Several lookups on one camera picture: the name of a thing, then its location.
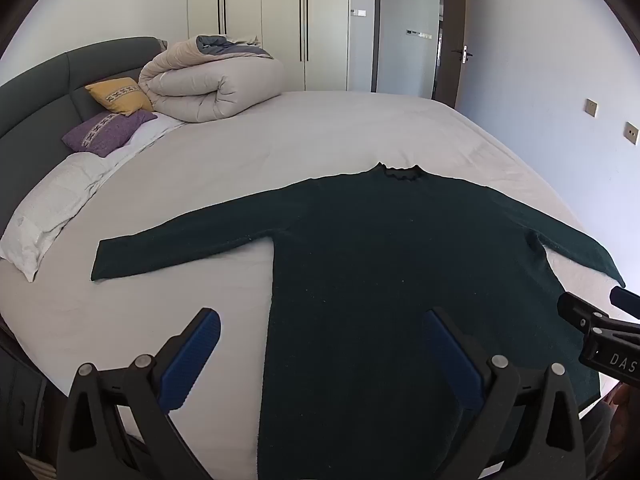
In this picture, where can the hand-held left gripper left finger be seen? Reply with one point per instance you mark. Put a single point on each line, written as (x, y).
(192, 355)

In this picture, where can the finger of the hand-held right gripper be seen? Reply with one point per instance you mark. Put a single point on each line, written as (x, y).
(627, 302)
(580, 310)

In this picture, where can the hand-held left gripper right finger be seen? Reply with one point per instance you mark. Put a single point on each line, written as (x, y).
(450, 355)

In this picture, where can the dark green sweater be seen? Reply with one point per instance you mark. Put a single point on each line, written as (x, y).
(380, 260)

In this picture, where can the white pillow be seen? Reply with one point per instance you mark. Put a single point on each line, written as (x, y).
(55, 200)

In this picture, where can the bed with white sheet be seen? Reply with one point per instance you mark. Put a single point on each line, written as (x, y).
(280, 145)

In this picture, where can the purple patterned cushion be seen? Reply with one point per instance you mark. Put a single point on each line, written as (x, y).
(105, 132)

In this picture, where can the yellow patterned cushion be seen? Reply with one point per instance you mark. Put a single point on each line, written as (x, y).
(122, 95)

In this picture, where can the folded beige duvet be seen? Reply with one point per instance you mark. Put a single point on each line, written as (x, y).
(210, 85)

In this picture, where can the brown wooden door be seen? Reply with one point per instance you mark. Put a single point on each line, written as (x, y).
(452, 35)

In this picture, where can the dark grey padded headboard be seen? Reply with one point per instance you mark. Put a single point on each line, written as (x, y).
(45, 85)

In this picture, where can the white wardrobe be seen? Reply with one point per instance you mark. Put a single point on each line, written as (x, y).
(280, 20)

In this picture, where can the beige wall socket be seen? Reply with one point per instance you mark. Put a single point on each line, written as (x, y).
(632, 133)
(591, 108)

